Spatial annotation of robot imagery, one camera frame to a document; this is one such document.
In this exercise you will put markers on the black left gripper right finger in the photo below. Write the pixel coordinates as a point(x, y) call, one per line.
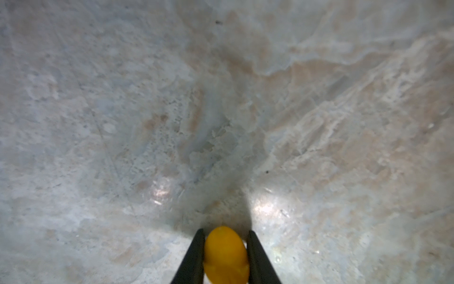
point(261, 270)

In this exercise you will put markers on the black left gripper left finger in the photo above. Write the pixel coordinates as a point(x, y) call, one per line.
point(191, 269)

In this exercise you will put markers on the yellow kumquat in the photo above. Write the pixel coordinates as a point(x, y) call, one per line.
point(225, 257)

